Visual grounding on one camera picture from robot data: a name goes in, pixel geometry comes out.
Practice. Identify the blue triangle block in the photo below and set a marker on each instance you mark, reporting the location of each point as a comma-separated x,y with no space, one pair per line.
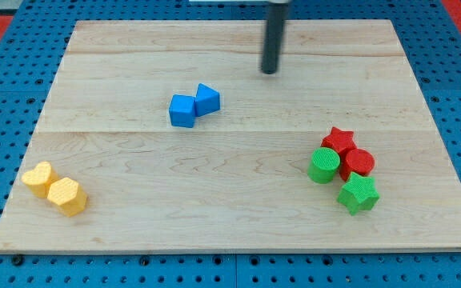
207,100

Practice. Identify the red star block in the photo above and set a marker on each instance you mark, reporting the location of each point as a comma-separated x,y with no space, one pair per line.
340,141

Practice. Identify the green star block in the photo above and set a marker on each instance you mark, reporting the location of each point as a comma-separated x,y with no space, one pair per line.
358,193

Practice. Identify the blue cube block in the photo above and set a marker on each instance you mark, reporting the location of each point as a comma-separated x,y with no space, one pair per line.
182,111

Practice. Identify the wooden board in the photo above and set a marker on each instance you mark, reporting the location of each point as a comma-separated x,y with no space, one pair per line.
235,183

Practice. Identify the green cylinder block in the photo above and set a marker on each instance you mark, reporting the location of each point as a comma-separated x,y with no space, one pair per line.
323,165

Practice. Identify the red cylinder block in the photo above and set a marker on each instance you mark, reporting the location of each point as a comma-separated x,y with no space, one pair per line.
359,161

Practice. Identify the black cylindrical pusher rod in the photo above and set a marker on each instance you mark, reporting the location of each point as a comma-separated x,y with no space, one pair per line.
273,35

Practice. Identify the yellow hexagon block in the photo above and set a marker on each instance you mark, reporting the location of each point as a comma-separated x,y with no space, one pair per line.
68,197

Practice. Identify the yellow heart block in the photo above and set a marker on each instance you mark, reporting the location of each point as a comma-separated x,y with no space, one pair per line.
39,179

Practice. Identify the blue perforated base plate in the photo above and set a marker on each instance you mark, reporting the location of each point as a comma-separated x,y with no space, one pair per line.
31,50

